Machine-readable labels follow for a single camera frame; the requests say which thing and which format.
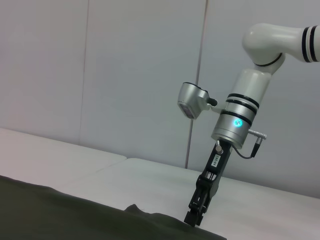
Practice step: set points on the silver right gripper knob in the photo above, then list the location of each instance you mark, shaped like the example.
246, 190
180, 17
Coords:
219, 149

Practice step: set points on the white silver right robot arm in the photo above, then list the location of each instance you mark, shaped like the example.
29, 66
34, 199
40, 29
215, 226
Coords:
250, 85

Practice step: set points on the dark green FREE! t-shirt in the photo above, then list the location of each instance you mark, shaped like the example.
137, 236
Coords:
75, 217

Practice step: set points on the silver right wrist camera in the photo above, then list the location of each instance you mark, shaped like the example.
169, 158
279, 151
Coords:
190, 97

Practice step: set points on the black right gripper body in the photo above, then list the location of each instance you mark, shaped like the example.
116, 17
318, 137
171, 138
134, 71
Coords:
221, 165

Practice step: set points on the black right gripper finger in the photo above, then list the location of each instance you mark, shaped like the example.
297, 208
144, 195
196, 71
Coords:
208, 190

